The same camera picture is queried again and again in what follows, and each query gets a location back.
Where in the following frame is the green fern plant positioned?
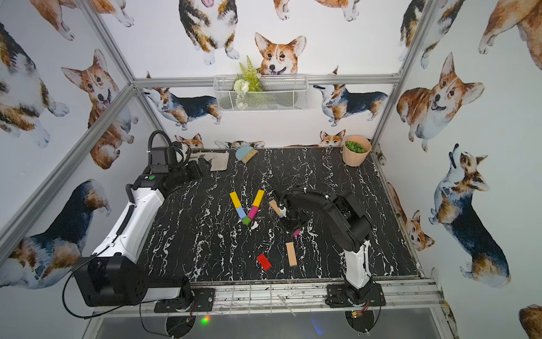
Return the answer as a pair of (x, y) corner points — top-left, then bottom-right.
(232, 56), (263, 110)

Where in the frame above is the pink pot with greens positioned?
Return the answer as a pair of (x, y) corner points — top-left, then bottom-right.
(342, 135), (372, 168)

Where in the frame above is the long natural wood block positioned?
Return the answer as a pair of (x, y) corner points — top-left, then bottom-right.
(269, 200), (285, 218)

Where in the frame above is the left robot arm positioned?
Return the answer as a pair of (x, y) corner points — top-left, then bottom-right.
(73, 158), (211, 309)

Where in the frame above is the small light blue block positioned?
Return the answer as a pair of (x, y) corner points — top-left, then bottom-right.
(236, 206), (247, 220)

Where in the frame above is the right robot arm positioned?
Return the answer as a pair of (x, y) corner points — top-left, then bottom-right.
(274, 186), (373, 292)

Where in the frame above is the short yellow block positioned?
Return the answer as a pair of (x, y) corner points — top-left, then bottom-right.
(230, 192), (241, 208)

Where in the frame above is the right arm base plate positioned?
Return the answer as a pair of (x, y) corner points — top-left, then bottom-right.
(325, 281), (387, 308)

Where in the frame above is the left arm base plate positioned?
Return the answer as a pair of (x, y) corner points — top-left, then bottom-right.
(154, 288), (216, 314)

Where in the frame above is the long yellow block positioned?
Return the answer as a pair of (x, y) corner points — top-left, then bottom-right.
(253, 190), (265, 207)

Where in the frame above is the magenta rectangular block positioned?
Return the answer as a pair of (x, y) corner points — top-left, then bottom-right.
(248, 206), (259, 220)

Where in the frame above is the white wire basket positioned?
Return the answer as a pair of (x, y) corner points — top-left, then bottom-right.
(213, 75), (309, 112)

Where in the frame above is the beige work glove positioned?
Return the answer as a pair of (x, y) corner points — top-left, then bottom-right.
(198, 152), (230, 172)

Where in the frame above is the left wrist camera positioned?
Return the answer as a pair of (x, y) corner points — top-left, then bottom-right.
(147, 130), (183, 174)

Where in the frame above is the red block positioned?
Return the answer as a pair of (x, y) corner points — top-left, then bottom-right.
(256, 254), (272, 271)

